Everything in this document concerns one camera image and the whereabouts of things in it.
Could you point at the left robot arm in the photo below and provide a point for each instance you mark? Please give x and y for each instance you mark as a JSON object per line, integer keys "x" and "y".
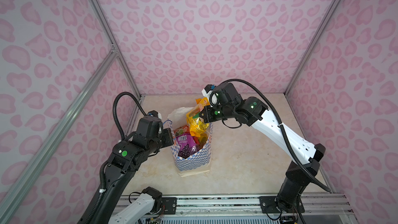
{"x": 124, "y": 161}

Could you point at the purple grape candy bag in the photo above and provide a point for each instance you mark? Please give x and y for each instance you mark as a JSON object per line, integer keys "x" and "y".
{"x": 187, "y": 150}

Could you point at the white paper bag blue handles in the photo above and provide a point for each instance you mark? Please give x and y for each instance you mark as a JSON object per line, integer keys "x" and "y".
{"x": 192, "y": 155}

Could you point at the red candy bag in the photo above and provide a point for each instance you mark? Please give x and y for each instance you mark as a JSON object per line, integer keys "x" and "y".
{"x": 184, "y": 137}

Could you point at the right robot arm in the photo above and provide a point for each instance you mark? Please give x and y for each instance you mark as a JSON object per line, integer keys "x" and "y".
{"x": 225, "y": 94}

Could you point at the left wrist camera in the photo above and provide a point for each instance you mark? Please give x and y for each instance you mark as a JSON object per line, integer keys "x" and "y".
{"x": 155, "y": 114}

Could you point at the aluminium frame strut diagonal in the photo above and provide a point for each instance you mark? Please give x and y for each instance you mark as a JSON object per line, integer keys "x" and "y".
{"x": 32, "y": 171}

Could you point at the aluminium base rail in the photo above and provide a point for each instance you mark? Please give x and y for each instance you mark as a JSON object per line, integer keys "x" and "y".
{"x": 316, "y": 208}

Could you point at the yellow mango candy bag front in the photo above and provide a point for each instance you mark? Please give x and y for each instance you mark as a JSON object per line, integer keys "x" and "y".
{"x": 202, "y": 139}

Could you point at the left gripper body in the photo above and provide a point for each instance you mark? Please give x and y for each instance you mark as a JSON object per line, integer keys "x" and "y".
{"x": 167, "y": 139}

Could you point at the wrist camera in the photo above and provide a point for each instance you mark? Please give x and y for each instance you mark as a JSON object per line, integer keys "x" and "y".
{"x": 206, "y": 92}
{"x": 155, "y": 114}

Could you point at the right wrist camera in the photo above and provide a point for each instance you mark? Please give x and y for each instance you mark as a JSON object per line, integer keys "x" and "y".
{"x": 206, "y": 92}

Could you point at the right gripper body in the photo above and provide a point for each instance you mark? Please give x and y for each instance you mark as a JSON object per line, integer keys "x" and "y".
{"x": 212, "y": 114}

